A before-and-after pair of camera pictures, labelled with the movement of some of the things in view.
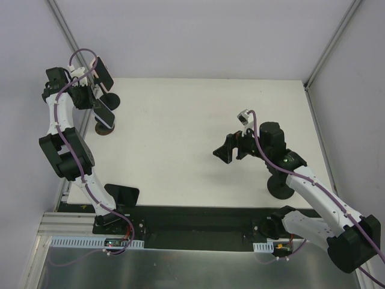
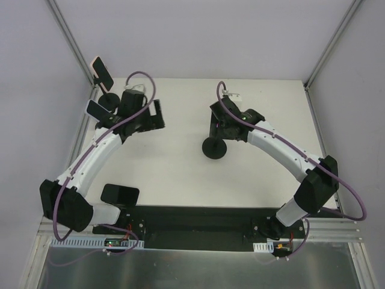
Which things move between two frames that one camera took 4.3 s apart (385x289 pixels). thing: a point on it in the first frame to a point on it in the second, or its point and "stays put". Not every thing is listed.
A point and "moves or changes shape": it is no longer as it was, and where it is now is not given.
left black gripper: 96,91 to 149,119
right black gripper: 239,144 to 216,127
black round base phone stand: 277,186 to 214,148
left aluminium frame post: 70,38 stays put
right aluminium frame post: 330,46 stays put
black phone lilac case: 103,114 moves or changes shape
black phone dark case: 123,195 stays put
